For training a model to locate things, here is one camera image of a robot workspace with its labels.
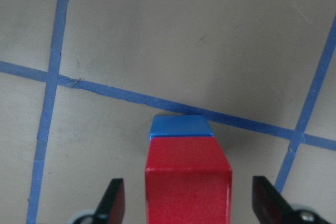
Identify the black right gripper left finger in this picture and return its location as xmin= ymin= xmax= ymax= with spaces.
xmin=92 ymin=178 xmax=125 ymax=224

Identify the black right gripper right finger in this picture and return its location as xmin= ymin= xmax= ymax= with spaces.
xmin=252 ymin=176 xmax=304 ymax=224

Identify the red wooden block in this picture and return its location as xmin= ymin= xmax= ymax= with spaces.
xmin=145 ymin=136 xmax=232 ymax=223

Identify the blue wooden block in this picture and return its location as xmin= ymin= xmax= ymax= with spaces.
xmin=149 ymin=115 xmax=214 ymax=142

